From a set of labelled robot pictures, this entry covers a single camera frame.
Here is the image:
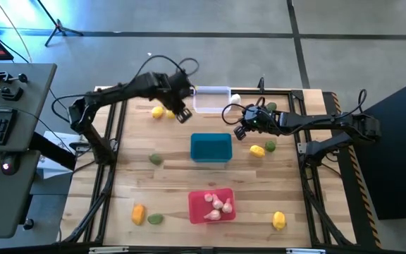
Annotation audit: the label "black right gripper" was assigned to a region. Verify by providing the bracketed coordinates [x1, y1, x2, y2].
[233, 105, 276, 142]

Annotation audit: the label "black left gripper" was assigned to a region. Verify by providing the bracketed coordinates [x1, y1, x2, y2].
[160, 72, 194, 124]

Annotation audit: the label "clear plastic bin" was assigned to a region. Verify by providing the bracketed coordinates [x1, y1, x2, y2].
[192, 85, 232, 114]

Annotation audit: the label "teal plastic bin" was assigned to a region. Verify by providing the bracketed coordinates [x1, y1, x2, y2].
[190, 133, 233, 164]

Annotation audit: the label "pink plastic bin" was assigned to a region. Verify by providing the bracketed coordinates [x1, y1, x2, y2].
[187, 187, 237, 225]

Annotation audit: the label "orange lemon-shaped fruit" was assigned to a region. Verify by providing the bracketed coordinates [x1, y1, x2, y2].
[131, 203, 147, 226]

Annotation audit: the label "black yellow hazard strip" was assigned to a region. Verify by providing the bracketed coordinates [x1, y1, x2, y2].
[329, 92, 383, 250]

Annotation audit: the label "black desk beam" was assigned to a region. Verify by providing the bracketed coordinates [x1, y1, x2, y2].
[30, 132, 78, 171]

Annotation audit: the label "white paper sheets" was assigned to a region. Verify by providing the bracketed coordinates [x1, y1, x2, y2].
[35, 131, 84, 180]

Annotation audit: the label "black tripod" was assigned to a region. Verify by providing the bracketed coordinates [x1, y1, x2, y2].
[35, 0, 84, 47]

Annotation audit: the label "grey desk top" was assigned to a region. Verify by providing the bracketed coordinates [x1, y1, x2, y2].
[0, 150, 42, 240]
[0, 62, 58, 153]

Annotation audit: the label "dark blue floor panel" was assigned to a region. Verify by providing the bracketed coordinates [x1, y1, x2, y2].
[364, 73, 406, 221]

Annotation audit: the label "black screw clamp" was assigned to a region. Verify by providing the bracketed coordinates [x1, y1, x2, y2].
[0, 83, 25, 102]
[0, 69, 29, 85]

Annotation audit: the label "black computer mouse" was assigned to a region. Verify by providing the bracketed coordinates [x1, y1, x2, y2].
[0, 153, 21, 176]

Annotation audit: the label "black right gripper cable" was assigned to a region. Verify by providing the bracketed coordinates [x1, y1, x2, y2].
[221, 102, 248, 126]

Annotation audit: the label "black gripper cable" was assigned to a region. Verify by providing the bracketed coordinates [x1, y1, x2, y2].
[131, 54, 201, 89]
[221, 102, 248, 126]

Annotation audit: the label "black aluminium table frame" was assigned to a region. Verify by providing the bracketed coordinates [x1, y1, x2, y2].
[60, 86, 357, 248]

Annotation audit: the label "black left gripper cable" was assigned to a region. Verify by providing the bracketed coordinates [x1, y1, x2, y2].
[131, 54, 201, 89]

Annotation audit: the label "black right arm base cable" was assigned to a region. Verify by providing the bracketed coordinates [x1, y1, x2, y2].
[356, 88, 369, 115]

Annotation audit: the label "black arm base cable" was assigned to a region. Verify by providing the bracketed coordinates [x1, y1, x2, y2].
[356, 88, 369, 115]
[50, 93, 94, 125]

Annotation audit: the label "black left arm base cable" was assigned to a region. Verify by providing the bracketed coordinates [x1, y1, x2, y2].
[50, 93, 94, 125]

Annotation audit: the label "silver metal bracket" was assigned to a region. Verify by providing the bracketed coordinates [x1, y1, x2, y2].
[285, 248, 326, 254]
[88, 246, 130, 254]

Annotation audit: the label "white floor cable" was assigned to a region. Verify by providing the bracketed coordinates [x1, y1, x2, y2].
[0, 0, 33, 64]

